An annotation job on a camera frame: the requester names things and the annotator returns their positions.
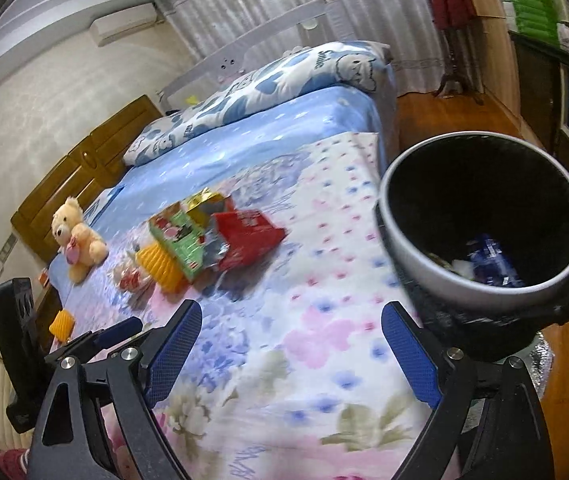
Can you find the blue snack wrapper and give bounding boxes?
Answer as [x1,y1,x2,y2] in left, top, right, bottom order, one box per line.
[467,235,524,288]

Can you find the green drink carton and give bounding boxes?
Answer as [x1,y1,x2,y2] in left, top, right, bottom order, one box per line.
[148,206,205,283]

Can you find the orange ovaltine wrapper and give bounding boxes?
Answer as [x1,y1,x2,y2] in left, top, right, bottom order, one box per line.
[202,210,287,271]

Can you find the yellow snack bag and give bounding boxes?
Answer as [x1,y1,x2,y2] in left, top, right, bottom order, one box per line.
[184,188,227,229]

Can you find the white black trash bin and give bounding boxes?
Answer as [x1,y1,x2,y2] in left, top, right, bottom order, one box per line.
[376,131,569,361]

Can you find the left hand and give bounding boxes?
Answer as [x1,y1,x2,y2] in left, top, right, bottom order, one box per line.
[0,448,30,480]

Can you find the dark wooden nightstand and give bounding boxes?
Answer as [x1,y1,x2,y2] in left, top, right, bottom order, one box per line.
[35,285,62,354]

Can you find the yellow teddy bear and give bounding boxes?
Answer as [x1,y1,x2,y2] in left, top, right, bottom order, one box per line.
[51,197,109,285]

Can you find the wooden headboard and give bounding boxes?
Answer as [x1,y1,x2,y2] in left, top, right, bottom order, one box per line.
[11,94,161,263]

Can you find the blue bed sheet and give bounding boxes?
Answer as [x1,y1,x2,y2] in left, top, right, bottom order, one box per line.
[46,84,401,291]

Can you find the white air conditioner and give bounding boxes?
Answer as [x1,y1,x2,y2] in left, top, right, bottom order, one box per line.
[88,3,158,47]

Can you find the grey curtains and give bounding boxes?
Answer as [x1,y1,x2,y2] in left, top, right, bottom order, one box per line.
[154,0,447,94]

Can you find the wooden coat stand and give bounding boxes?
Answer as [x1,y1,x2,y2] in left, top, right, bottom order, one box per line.
[427,0,483,105]

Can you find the wooden wardrobe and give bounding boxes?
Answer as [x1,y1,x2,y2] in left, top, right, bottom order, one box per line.
[472,0,522,127]

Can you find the blue white cartoon quilt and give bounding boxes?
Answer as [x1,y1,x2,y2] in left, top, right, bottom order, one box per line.
[123,40,392,167]

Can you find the green white box stack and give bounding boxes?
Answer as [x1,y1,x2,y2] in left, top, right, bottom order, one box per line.
[501,0,560,48]

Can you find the white bed guard rail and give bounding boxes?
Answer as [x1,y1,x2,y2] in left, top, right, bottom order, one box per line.
[158,0,340,114]

